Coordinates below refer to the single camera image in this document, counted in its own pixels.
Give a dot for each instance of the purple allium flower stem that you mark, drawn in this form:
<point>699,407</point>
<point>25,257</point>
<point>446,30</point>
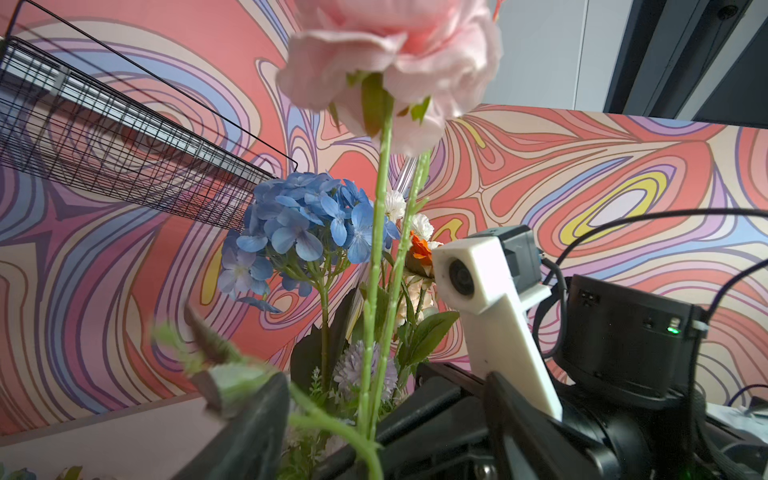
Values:
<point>349,369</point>

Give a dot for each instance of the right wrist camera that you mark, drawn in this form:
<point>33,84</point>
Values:
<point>492,279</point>

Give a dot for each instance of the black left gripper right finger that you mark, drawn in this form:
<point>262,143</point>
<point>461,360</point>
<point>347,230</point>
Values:
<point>524,442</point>

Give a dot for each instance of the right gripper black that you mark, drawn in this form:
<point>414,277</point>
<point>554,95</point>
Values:
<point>440,432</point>

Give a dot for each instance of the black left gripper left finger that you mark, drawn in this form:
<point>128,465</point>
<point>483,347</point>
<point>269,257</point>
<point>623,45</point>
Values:
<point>250,446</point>

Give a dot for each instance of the black wire basket back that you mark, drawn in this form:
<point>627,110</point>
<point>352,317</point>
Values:
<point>125,123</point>

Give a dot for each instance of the blue hydrangea stem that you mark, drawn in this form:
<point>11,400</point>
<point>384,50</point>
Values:
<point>307,229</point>

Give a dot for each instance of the orange artificial daisy flower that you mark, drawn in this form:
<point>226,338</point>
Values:
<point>418,259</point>

